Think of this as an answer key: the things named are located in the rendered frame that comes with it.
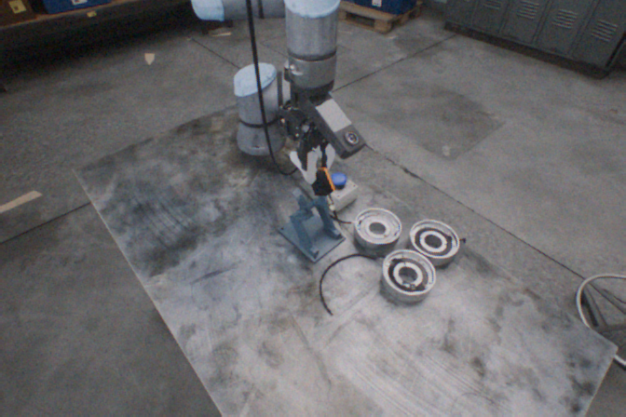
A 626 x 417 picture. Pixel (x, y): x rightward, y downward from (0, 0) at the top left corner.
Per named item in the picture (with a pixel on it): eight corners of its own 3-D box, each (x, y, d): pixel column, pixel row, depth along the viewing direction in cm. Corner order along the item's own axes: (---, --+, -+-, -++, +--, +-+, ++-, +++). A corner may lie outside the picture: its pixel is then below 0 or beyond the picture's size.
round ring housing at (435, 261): (417, 273, 78) (422, 262, 75) (400, 235, 85) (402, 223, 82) (463, 264, 79) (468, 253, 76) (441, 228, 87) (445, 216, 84)
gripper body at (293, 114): (308, 119, 71) (308, 60, 63) (340, 139, 66) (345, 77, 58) (278, 135, 67) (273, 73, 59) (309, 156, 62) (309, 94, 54)
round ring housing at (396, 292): (442, 289, 75) (446, 277, 72) (404, 315, 71) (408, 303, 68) (406, 253, 81) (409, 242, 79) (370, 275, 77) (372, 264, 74)
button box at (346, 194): (357, 198, 94) (359, 184, 91) (337, 211, 91) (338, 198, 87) (334, 182, 98) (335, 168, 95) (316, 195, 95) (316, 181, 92)
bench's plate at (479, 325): (612, 351, 68) (619, 346, 66) (417, 734, 38) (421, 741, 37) (248, 101, 133) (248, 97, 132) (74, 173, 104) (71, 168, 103)
